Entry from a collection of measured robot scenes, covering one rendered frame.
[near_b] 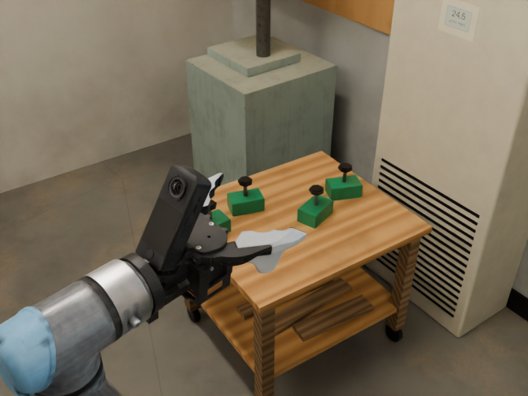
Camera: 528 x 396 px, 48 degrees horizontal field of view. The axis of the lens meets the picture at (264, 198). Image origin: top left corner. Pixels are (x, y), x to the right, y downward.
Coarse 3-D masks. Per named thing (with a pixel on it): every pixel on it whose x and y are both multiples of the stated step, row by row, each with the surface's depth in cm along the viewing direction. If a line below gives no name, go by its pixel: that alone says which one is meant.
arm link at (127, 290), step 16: (96, 272) 62; (112, 272) 62; (128, 272) 62; (112, 288) 60; (128, 288) 61; (144, 288) 62; (128, 304) 60; (144, 304) 62; (128, 320) 61; (144, 320) 63
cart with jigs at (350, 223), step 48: (240, 192) 194; (288, 192) 203; (336, 192) 197; (336, 240) 181; (384, 240) 181; (240, 288) 165; (288, 288) 164; (336, 288) 211; (384, 288) 214; (240, 336) 195; (288, 336) 195; (336, 336) 195
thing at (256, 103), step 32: (256, 0) 235; (256, 32) 242; (192, 64) 251; (224, 64) 250; (256, 64) 240; (288, 64) 250; (320, 64) 250; (192, 96) 261; (224, 96) 239; (256, 96) 230; (288, 96) 241; (320, 96) 252; (192, 128) 272; (224, 128) 248; (256, 128) 238; (288, 128) 250; (320, 128) 262; (224, 160) 258; (256, 160) 247; (288, 160) 259
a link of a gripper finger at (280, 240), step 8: (248, 232) 70; (256, 232) 70; (272, 232) 70; (280, 232) 70; (288, 232) 70; (296, 232) 71; (304, 232) 72; (240, 240) 69; (248, 240) 69; (256, 240) 69; (264, 240) 69; (272, 240) 69; (280, 240) 69; (288, 240) 70; (296, 240) 71; (272, 248) 69; (280, 248) 70; (264, 256) 71; (272, 256) 71; (280, 256) 72; (256, 264) 71; (264, 264) 72; (272, 264) 72; (264, 272) 73
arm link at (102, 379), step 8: (96, 376) 61; (104, 376) 64; (88, 384) 60; (96, 384) 61; (104, 384) 63; (80, 392) 60; (88, 392) 61; (96, 392) 61; (104, 392) 62; (112, 392) 62
